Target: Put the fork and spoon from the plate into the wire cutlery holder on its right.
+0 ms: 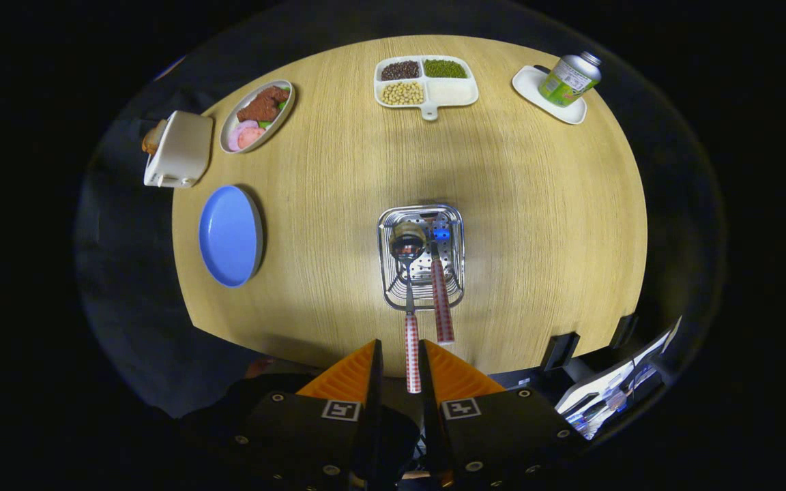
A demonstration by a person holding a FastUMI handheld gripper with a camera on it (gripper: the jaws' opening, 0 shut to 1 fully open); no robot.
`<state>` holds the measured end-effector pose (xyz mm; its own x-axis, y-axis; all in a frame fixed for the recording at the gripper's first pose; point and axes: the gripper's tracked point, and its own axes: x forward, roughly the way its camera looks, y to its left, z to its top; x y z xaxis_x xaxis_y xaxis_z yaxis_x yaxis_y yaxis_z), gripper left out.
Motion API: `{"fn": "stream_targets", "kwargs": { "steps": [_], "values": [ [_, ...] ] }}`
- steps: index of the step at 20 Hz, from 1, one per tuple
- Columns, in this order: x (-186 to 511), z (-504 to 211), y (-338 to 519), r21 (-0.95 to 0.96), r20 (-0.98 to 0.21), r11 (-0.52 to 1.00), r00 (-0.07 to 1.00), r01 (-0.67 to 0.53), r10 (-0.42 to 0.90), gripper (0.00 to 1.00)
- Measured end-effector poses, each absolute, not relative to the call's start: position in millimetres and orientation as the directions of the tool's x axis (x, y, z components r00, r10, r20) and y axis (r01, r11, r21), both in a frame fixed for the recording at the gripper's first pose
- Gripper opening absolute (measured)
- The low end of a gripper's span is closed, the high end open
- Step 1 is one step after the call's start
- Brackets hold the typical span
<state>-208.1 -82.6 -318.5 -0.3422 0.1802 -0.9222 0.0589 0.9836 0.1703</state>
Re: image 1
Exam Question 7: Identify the metal cutlery drainer basket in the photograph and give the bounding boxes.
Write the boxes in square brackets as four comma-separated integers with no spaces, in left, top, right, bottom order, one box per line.
[377,203,467,312]

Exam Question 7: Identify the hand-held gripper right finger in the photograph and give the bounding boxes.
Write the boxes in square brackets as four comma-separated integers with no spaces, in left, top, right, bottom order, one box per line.
[418,338,588,491]

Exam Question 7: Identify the green labelled metal bottle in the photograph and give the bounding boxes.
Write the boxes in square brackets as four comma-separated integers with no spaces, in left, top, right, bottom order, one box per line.
[538,51,602,108]

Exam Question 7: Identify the white oval food plate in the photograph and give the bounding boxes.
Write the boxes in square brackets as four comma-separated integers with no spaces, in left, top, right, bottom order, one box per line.
[220,80,296,155]

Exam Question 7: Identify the spoon with checkered handle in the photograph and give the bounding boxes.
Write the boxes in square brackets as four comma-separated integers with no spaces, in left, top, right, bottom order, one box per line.
[390,220,429,395]

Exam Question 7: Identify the blue round plate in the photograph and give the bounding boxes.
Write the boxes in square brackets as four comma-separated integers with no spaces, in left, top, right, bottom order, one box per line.
[198,185,264,288]

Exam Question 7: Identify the white toaster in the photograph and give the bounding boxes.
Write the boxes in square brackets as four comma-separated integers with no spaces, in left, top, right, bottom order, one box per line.
[143,110,215,189]

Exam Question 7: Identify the pink ham slices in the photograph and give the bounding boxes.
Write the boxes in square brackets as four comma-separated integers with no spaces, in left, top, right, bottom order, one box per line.
[227,120,267,152]

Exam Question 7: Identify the white divided tray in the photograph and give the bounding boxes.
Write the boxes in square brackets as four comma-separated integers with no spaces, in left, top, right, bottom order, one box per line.
[374,55,480,122]

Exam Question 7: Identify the fork with checkered handle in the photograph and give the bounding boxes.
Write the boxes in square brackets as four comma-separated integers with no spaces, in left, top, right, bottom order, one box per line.
[420,211,456,344]

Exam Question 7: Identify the black table clamp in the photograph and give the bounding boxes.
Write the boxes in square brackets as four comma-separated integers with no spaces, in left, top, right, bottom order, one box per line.
[541,332,581,372]
[611,314,639,348]

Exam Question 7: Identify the brown toast slice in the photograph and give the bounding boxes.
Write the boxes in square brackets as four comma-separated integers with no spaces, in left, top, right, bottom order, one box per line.
[141,119,169,155]

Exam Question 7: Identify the small white dish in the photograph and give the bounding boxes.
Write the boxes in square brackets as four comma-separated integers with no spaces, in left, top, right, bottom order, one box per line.
[512,65,587,125]

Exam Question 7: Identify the heap of yellow soybeans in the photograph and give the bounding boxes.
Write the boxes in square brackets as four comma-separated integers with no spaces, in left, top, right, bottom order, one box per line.
[381,81,426,106]

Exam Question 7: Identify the heap of green beans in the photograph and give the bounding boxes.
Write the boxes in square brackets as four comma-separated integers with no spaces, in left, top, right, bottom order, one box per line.
[423,59,468,79]

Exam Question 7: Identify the brown meat slices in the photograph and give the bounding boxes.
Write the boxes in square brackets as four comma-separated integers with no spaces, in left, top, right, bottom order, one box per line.
[236,85,290,123]

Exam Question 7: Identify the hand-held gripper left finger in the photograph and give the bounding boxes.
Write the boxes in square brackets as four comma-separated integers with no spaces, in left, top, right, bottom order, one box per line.
[229,338,385,491]

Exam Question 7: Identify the heap of dark red beans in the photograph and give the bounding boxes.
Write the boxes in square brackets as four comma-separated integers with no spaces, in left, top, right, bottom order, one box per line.
[379,60,422,82]

